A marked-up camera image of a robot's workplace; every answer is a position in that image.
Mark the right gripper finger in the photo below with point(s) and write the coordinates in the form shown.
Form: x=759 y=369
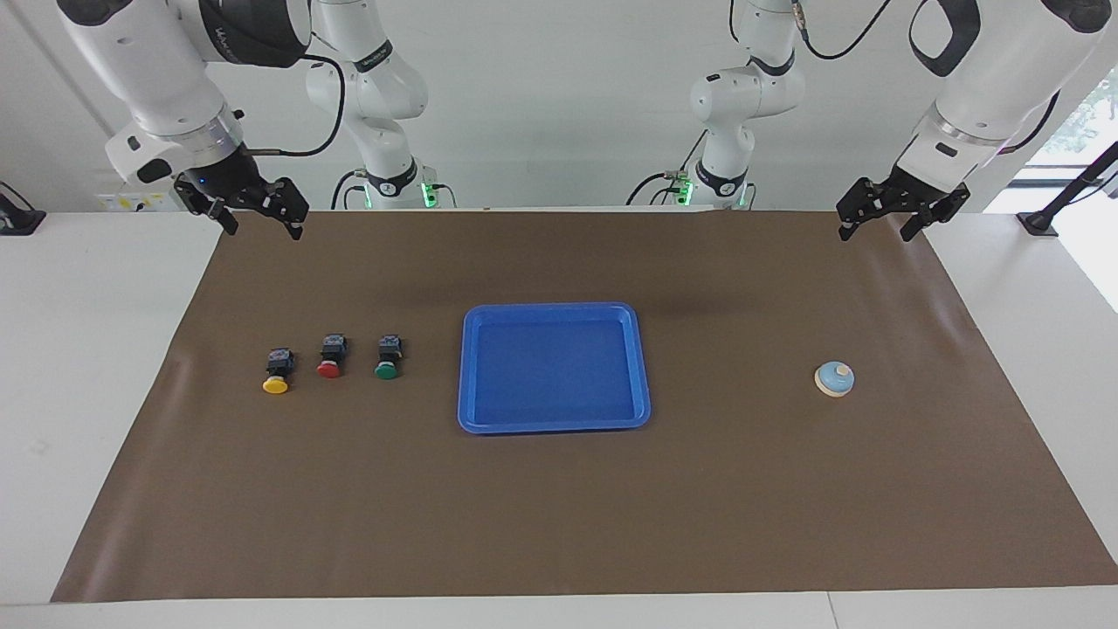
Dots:
x=295 y=210
x=224 y=217

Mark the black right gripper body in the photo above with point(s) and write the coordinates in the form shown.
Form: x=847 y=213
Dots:
x=227 y=179

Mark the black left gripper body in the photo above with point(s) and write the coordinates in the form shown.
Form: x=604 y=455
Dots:
x=913 y=194

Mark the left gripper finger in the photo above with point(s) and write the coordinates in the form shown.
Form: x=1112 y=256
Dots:
x=924 y=223
x=852 y=210

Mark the red push button switch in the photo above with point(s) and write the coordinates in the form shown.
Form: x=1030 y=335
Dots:
x=328 y=370

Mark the yellow push button switch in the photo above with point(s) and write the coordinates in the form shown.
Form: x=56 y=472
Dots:
x=277 y=384

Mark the green push button switch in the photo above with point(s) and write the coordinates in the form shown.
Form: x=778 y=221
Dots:
x=386 y=371

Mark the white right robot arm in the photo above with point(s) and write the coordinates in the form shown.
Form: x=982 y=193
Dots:
x=157 y=79

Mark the light blue call bell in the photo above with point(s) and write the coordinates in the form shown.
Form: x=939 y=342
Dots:
x=834 y=382

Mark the blue plastic tray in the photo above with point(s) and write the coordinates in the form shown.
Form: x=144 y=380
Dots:
x=550 y=367

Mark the brown table mat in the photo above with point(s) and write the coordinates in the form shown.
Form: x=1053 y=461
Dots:
x=559 y=507

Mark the white wall socket box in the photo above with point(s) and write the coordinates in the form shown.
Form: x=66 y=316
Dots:
x=131 y=203

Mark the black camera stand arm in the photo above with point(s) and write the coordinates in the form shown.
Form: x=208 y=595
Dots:
x=1061 y=196

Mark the small black table mount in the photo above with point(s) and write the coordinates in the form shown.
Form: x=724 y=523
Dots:
x=17 y=220

